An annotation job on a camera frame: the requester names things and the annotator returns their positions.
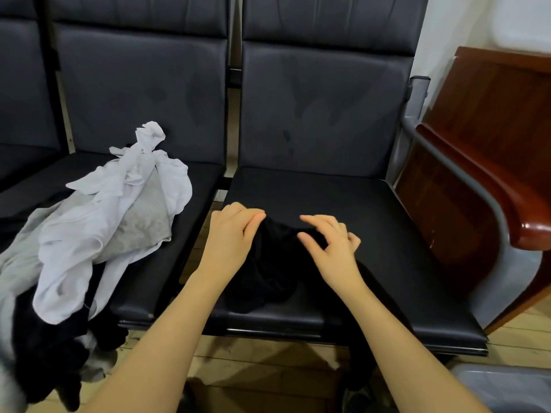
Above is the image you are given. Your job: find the black t-shirt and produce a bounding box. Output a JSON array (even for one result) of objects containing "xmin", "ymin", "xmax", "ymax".
[{"xmin": 222, "ymin": 216, "xmax": 414, "ymax": 392}]

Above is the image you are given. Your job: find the white plastic tray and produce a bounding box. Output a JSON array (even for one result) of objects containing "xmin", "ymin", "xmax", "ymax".
[{"xmin": 487, "ymin": 0, "xmax": 551, "ymax": 55}]

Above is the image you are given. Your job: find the pile of clothes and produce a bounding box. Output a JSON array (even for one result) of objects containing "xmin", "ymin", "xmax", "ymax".
[{"xmin": 0, "ymin": 121, "xmax": 194, "ymax": 413}]

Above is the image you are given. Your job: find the person's right hand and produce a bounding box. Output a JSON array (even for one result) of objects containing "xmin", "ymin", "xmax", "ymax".
[{"xmin": 297, "ymin": 214, "xmax": 364, "ymax": 293}]

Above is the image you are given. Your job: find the grey plastic storage bin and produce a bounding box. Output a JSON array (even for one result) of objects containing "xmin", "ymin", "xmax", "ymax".
[{"xmin": 449, "ymin": 363, "xmax": 551, "ymax": 413}]

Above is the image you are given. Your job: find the brown wooden bench armrest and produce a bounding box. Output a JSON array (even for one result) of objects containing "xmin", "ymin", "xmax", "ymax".
[{"xmin": 416, "ymin": 122, "xmax": 551, "ymax": 253}]

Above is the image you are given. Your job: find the black leather bench seat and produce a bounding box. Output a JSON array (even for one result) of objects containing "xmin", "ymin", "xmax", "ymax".
[
  {"xmin": 0, "ymin": 0, "xmax": 68, "ymax": 193},
  {"xmin": 47, "ymin": 0, "xmax": 232, "ymax": 332},
  {"xmin": 202, "ymin": 0, "xmax": 490, "ymax": 358}
]

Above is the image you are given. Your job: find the person's left forearm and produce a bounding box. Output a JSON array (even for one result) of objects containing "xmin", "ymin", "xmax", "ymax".
[{"xmin": 82, "ymin": 271, "xmax": 229, "ymax": 413}]

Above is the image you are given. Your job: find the person's right forearm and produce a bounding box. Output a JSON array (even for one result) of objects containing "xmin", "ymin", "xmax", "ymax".
[{"xmin": 336, "ymin": 283, "xmax": 492, "ymax": 413}]

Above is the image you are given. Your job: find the person's left hand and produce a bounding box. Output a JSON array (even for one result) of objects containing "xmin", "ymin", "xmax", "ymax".
[{"xmin": 197, "ymin": 201, "xmax": 269, "ymax": 285}]

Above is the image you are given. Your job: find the brown wooden desk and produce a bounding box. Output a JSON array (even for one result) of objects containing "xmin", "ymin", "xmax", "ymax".
[{"xmin": 394, "ymin": 45, "xmax": 551, "ymax": 336}]

